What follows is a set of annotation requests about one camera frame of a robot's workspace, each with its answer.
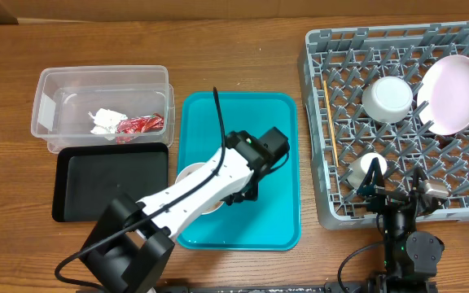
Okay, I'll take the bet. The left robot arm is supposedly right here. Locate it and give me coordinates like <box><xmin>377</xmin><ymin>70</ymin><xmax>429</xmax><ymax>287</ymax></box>
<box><xmin>55</xmin><ymin>125</ymin><xmax>290</xmax><ymax>292</ymax></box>

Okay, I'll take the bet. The teal plastic tray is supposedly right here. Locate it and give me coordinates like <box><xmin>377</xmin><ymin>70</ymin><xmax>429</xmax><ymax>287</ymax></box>
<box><xmin>177</xmin><ymin>91</ymin><xmax>301</xmax><ymax>251</ymax></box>

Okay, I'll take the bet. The white round plate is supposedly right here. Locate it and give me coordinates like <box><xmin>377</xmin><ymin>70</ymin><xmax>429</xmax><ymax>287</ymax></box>
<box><xmin>417</xmin><ymin>55</ymin><xmax>469</xmax><ymax>135</ymax></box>

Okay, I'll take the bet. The white napkin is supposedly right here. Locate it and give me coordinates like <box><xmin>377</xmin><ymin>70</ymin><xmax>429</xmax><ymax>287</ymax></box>
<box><xmin>88</xmin><ymin>108</ymin><xmax>128</xmax><ymax>141</ymax></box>

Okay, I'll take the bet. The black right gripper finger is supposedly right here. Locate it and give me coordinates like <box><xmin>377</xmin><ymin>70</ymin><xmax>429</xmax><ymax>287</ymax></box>
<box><xmin>411</xmin><ymin>165</ymin><xmax>427</xmax><ymax>195</ymax></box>
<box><xmin>357</xmin><ymin>158</ymin><xmax>385</xmax><ymax>195</ymax></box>

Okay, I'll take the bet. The white paper cup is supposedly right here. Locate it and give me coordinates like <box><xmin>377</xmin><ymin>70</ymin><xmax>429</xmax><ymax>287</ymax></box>
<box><xmin>347</xmin><ymin>152</ymin><xmax>388</xmax><ymax>189</ymax></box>

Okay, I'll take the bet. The pink bowl with rice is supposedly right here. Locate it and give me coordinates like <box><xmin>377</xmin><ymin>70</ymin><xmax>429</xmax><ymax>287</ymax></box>
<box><xmin>175</xmin><ymin>162</ymin><xmax>223</xmax><ymax>215</ymax></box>

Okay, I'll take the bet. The red snack wrapper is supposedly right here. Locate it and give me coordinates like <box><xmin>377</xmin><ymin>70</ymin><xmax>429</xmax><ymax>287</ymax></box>
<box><xmin>116</xmin><ymin>113</ymin><xmax>164</xmax><ymax>144</ymax></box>

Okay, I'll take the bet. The grey bowl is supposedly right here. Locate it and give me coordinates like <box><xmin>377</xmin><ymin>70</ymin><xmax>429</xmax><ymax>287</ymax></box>
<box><xmin>362</xmin><ymin>77</ymin><xmax>413</xmax><ymax>124</ymax></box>

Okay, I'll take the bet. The black tray bin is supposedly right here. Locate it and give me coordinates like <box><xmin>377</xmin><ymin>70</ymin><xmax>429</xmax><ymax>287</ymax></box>
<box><xmin>51</xmin><ymin>142</ymin><xmax>169</xmax><ymax>222</ymax></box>

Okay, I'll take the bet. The grey dishwasher rack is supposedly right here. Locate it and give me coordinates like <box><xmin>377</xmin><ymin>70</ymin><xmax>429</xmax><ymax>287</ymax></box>
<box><xmin>299</xmin><ymin>21</ymin><xmax>469</xmax><ymax>230</ymax></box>

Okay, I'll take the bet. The clear plastic bin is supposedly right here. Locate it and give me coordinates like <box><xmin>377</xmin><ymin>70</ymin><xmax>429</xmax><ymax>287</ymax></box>
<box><xmin>31</xmin><ymin>65</ymin><xmax>175</xmax><ymax>153</ymax></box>

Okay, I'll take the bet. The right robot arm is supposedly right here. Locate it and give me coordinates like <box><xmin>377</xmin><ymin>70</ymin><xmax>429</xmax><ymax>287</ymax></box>
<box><xmin>337</xmin><ymin>158</ymin><xmax>449</xmax><ymax>293</ymax></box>

